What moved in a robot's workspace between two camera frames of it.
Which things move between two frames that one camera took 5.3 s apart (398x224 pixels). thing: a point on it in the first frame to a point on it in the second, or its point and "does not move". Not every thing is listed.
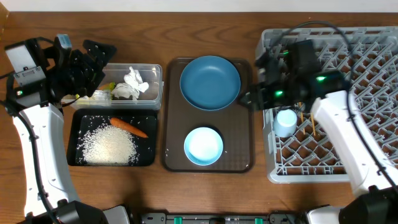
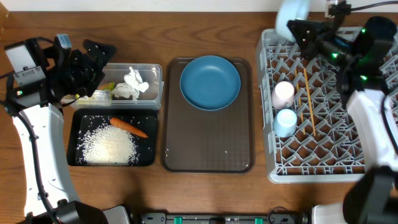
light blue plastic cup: (285, 122) does not move
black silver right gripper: (259, 99) to (318, 32)
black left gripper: (92, 72) does not move
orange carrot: (128, 127) does not move
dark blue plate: (210, 83) does not move
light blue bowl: (203, 145) to (291, 10)
